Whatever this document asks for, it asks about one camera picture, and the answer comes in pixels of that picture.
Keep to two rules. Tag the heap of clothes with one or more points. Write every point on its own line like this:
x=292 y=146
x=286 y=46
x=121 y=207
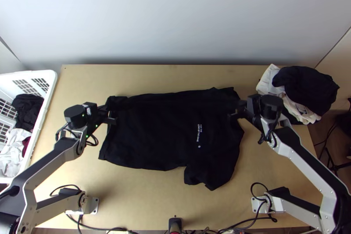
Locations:
x=304 y=88
x=27 y=108

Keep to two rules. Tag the black t-shirt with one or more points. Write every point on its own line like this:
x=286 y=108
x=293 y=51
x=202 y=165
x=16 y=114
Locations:
x=164 y=130

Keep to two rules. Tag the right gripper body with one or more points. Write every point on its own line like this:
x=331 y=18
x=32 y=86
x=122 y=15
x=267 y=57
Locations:
x=253 y=105

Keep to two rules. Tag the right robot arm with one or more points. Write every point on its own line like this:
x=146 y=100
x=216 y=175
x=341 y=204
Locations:
x=299 y=151

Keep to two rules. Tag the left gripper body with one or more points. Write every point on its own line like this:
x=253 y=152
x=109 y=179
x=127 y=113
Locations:
x=102 y=114

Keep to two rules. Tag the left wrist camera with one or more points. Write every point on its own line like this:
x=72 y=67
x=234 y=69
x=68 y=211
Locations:
x=90 y=108

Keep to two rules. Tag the white laundry basket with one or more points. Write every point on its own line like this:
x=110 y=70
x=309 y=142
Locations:
x=46 y=80

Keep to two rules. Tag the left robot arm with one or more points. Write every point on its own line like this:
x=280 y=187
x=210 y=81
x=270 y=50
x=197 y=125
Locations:
x=49 y=160

